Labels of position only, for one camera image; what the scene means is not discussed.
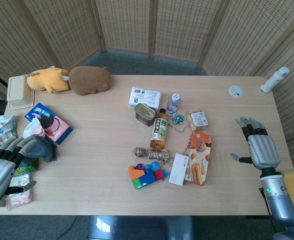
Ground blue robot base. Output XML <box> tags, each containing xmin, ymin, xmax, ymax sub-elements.
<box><xmin>86</xmin><ymin>215</ymin><xmax>196</xmax><ymax>240</ymax></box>

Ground biscuit box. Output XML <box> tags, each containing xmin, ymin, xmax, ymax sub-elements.
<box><xmin>184</xmin><ymin>130</ymin><xmax>214</xmax><ymax>186</ymax></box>

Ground amber tea bottle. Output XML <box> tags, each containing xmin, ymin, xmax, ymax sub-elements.
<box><xmin>149</xmin><ymin>108</ymin><xmax>169</xmax><ymax>151</ymax></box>

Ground thin floor cable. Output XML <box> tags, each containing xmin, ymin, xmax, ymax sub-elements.
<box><xmin>60</xmin><ymin>215</ymin><xmax>79</xmax><ymax>240</ymax></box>

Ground beige lunch box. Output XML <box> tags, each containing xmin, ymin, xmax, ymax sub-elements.
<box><xmin>7</xmin><ymin>75</ymin><xmax>36</xmax><ymax>110</ymax></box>

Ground clear bag pink sachets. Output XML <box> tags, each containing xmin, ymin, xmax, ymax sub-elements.
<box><xmin>6</xmin><ymin>174</ymin><xmax>34</xmax><ymax>211</ymax></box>

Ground speckled rope bundle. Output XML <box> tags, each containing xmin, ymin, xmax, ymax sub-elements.
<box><xmin>132</xmin><ymin>146</ymin><xmax>172</xmax><ymax>165</ymax></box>

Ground woven folding screen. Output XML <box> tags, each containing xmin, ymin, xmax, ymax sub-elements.
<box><xmin>0</xmin><ymin>0</ymin><xmax>294</xmax><ymax>173</ymax></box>

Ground wrapped cake slice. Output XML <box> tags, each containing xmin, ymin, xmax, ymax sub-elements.
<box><xmin>186</xmin><ymin>111</ymin><xmax>210</xmax><ymax>132</ymax></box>

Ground green snack packet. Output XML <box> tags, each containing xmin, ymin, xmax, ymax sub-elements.
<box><xmin>13</xmin><ymin>158</ymin><xmax>40</xmax><ymax>177</ymax></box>

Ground clear water bottle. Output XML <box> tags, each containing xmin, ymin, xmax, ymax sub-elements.
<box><xmin>165</xmin><ymin>92</ymin><xmax>182</xmax><ymax>117</ymax></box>

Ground white tissue pack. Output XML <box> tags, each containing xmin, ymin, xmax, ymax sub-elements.
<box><xmin>128</xmin><ymin>86</ymin><xmax>163</xmax><ymax>110</ymax></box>

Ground yellow plush toy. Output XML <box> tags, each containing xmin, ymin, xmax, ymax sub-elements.
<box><xmin>26</xmin><ymin>65</ymin><xmax>71</xmax><ymax>94</ymax></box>

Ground white table cable grommet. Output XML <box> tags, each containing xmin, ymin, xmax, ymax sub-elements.
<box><xmin>228</xmin><ymin>85</ymin><xmax>244</xmax><ymax>99</ymax></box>

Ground small green circuit board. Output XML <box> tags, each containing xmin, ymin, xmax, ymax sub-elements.
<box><xmin>172</xmin><ymin>114</ymin><xmax>185</xmax><ymax>125</ymax></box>

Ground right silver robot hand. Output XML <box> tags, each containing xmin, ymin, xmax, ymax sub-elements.
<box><xmin>230</xmin><ymin>116</ymin><xmax>281</xmax><ymax>171</ymax></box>

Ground white handheld device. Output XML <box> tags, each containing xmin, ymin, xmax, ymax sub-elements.
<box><xmin>259</xmin><ymin>66</ymin><xmax>290</xmax><ymax>94</ymax></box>

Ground blue pink cookie box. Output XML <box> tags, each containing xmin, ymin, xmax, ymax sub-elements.
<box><xmin>24</xmin><ymin>102</ymin><xmax>74</xmax><ymax>145</ymax></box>

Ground thin twine cord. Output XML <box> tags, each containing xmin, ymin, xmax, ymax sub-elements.
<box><xmin>168</xmin><ymin>123</ymin><xmax>196</xmax><ymax>157</ymax></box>

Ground white cardboard box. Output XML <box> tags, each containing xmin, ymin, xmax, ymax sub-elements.
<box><xmin>168</xmin><ymin>152</ymin><xmax>189</xmax><ymax>187</ymax></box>

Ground colourful building block assembly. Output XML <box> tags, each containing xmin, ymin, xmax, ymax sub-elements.
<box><xmin>128</xmin><ymin>161</ymin><xmax>165</xmax><ymax>191</ymax></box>

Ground pink white plastic bag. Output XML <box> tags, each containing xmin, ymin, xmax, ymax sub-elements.
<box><xmin>22</xmin><ymin>116</ymin><xmax>47</xmax><ymax>139</ymax></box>

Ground brown plush toy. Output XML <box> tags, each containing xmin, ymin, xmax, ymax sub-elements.
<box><xmin>68</xmin><ymin>65</ymin><xmax>114</xmax><ymax>97</ymax></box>

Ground dark green meat can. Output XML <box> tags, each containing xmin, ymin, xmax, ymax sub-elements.
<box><xmin>134</xmin><ymin>102</ymin><xmax>157</xmax><ymax>128</ymax></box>

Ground white snack bag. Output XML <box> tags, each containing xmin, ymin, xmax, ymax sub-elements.
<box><xmin>0</xmin><ymin>114</ymin><xmax>19</xmax><ymax>151</ymax></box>

